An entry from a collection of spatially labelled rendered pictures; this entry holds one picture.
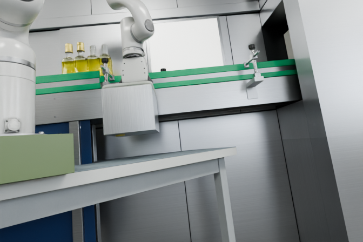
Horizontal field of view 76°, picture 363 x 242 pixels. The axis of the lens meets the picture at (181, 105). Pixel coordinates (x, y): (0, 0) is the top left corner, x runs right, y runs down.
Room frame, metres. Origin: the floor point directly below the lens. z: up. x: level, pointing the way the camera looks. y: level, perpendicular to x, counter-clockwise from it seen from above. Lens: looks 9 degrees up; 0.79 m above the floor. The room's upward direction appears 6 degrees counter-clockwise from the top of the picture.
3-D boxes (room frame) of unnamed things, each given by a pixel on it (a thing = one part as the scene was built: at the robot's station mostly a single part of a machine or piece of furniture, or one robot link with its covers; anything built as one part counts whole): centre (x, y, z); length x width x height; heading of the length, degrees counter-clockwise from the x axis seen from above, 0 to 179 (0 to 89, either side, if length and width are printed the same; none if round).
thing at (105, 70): (0.96, 0.30, 1.12); 0.17 x 0.03 x 0.12; 3
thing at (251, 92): (1.00, -0.34, 1.07); 0.17 x 0.05 x 0.23; 3
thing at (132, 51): (0.87, 0.16, 1.15); 0.09 x 0.08 x 0.03; 91
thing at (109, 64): (1.09, 0.35, 1.16); 0.06 x 0.06 x 0.21; 4
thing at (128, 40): (0.87, 0.16, 1.24); 0.09 x 0.08 x 0.13; 48
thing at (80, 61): (1.08, 0.46, 1.16); 0.06 x 0.06 x 0.21; 4
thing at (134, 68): (0.87, 0.17, 1.09); 0.10 x 0.07 x 0.11; 91
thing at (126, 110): (0.90, 0.19, 0.92); 0.27 x 0.17 x 0.15; 3
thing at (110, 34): (1.23, 0.18, 1.32); 0.90 x 0.03 x 0.34; 93
